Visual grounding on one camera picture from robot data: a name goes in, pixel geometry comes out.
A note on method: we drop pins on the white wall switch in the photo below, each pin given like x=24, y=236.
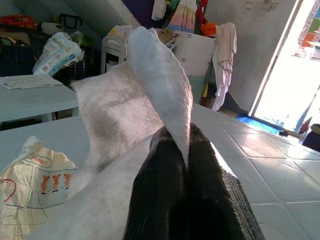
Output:
x=248, y=4

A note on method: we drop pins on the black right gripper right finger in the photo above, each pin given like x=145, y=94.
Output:
x=212, y=190

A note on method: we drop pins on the white hanging cloth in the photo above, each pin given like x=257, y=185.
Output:
x=225, y=65

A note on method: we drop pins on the pastel striped hanging garment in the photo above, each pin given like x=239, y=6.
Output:
x=183, y=18

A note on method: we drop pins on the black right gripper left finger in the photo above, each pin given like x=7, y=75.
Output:
x=157, y=190

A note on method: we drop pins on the number chart poster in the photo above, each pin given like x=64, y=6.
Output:
x=308, y=32

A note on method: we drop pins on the black and white plush toy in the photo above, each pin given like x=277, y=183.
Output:
x=48, y=26

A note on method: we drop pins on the red toy box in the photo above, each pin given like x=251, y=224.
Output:
x=16, y=21

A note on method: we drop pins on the orange cloth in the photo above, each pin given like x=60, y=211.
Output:
x=208, y=28

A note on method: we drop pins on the blue floor mat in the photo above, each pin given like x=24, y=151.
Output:
x=258, y=123

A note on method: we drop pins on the white plastic chair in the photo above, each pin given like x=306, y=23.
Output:
x=113, y=51

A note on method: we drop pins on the white diaper pack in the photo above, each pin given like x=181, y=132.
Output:
x=58, y=53

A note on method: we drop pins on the white cabinet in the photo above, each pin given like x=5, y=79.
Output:
x=193, y=53

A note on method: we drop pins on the white paper sheet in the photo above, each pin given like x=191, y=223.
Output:
x=28, y=82

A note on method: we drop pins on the white plastic table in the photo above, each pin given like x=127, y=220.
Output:
x=35, y=100

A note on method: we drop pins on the crumpled printed paper bag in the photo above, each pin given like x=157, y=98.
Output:
x=30, y=190

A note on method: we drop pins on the white bubble wrap sheet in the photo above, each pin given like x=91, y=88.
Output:
x=125, y=125

